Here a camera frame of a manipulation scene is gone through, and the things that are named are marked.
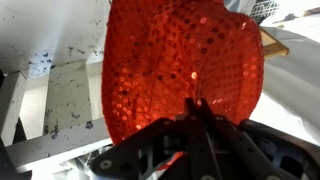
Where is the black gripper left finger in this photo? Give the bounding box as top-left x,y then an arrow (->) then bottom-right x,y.
90,97 -> 223,180

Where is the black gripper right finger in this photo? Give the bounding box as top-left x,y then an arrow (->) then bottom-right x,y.
199,97 -> 320,180

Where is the red sequin hat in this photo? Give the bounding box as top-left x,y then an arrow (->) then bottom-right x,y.
100,0 -> 265,171

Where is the small white wooden chair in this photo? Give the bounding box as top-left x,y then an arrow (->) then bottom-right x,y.
0,0 -> 114,174

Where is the white fabric sofa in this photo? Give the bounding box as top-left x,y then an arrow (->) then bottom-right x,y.
249,24 -> 320,146

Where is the light wooden chair frame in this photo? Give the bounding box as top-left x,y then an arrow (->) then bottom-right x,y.
259,28 -> 290,60

